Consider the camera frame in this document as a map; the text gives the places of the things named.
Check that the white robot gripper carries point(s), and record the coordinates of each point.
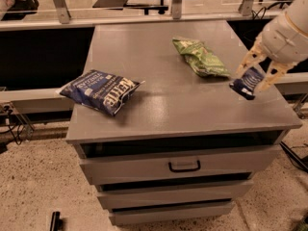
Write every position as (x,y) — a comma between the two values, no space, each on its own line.
(283,41)

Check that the dark blue rxbar wrapper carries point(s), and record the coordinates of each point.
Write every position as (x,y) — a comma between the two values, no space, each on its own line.
(246,85)

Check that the green chip bag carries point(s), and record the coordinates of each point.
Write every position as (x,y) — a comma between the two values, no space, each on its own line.
(202,60)

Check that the blue kettle chip bag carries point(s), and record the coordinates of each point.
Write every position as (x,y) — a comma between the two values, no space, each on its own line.
(104,92)

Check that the grey drawer cabinet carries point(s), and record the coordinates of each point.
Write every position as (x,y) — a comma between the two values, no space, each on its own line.
(174,109)

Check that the black office chair base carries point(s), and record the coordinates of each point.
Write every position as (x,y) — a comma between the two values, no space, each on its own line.
(161,8)

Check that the middle grey drawer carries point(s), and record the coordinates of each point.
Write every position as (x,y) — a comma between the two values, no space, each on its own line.
(160,196)

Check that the grey drawer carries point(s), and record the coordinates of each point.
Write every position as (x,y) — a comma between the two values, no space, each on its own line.
(153,166)
(171,213)
(160,196)

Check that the top grey drawer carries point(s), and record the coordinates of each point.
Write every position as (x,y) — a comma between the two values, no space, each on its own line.
(153,166)

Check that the bottom grey drawer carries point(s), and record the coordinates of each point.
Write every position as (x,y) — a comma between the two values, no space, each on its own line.
(171,213)

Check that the grey metal railing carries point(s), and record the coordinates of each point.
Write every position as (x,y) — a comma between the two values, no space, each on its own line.
(19,15)

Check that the black floor object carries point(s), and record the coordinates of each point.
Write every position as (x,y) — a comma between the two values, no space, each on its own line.
(56,223)

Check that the black drawer handle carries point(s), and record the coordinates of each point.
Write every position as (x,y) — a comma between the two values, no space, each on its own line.
(184,167)

